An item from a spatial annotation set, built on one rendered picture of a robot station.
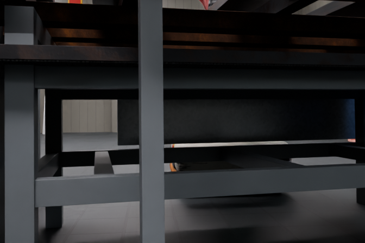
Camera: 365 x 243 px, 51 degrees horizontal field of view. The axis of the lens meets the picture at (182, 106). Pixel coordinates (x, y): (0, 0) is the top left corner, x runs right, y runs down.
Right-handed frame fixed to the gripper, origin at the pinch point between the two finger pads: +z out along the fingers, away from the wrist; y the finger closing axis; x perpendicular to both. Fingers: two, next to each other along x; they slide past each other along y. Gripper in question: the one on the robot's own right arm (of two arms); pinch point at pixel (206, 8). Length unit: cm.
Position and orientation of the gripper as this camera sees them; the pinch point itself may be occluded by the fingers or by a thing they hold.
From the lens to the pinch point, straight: 163.2
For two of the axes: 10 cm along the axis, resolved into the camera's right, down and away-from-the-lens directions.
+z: 1.8, 9.8, 0.2
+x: -1.9, 0.2, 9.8
